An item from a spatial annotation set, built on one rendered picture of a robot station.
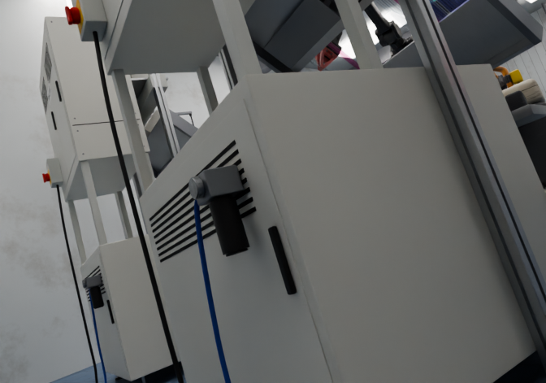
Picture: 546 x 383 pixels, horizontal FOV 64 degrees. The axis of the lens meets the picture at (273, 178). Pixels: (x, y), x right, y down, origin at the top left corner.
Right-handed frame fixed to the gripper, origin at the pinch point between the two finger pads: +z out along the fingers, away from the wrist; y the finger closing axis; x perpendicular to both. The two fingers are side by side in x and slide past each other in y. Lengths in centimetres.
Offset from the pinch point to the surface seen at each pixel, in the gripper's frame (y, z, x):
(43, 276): -266, 72, -49
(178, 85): -390, -222, -34
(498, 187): 64, 64, 17
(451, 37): 41.8, 2.4, 19.1
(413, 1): 63, 36, -10
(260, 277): 47, 94, -14
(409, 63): 26.1, 2.4, 18.2
